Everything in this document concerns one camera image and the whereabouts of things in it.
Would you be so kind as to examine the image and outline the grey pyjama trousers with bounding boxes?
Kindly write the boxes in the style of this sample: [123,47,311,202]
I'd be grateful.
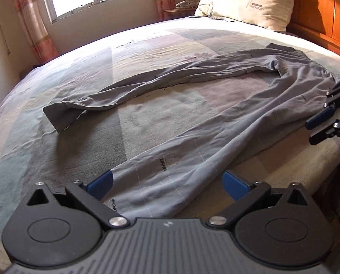
[44,44,340,219]

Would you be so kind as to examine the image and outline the beige pillow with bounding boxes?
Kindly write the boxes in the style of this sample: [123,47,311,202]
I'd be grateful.
[195,0,295,32]

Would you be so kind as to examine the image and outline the grey object on nightstand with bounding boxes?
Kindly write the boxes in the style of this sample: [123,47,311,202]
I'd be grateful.
[175,0,198,9]

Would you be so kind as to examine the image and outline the wooden nightstand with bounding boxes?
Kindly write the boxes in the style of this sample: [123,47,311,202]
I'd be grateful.
[162,8,196,21]

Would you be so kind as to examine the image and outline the pink striped left curtain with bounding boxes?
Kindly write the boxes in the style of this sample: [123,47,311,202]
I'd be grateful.
[13,0,58,64]

